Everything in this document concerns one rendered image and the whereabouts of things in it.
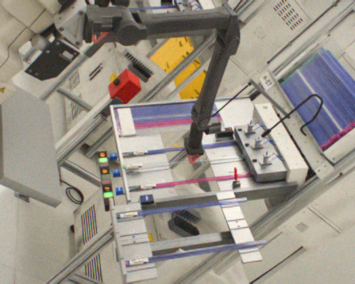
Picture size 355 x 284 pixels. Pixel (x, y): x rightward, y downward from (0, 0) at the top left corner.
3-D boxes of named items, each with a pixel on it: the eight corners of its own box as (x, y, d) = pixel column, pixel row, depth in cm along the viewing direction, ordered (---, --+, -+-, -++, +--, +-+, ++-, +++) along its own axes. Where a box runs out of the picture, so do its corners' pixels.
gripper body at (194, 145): (198, 140, 221) (200, 126, 217) (203, 155, 214) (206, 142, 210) (183, 140, 220) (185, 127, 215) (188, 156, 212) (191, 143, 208)
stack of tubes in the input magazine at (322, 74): (321, 149, 211) (376, 105, 203) (278, 83, 248) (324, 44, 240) (336, 163, 219) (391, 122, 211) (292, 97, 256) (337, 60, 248)
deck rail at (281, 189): (128, 216, 204) (128, 205, 200) (128, 213, 205) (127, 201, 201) (295, 195, 220) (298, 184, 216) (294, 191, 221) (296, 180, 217)
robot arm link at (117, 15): (101, 6, 156) (107, 16, 152) (134, 6, 160) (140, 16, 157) (99, 32, 162) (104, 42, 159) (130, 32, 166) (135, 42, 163)
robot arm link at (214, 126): (193, 105, 206) (201, 120, 201) (218, 102, 211) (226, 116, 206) (187, 127, 215) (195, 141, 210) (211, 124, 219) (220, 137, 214)
